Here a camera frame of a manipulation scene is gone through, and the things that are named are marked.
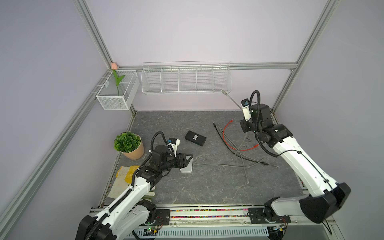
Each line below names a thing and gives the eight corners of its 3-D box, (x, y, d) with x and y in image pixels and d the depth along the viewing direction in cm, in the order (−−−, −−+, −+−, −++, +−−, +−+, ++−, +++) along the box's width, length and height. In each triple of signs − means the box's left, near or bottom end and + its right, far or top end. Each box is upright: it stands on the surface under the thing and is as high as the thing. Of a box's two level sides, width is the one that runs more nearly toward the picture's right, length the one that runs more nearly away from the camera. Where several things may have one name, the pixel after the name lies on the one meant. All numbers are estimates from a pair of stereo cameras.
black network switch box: (184, 139, 106) (184, 137, 104) (189, 132, 110) (189, 130, 108) (202, 146, 102) (202, 144, 100) (206, 139, 106) (206, 137, 104)
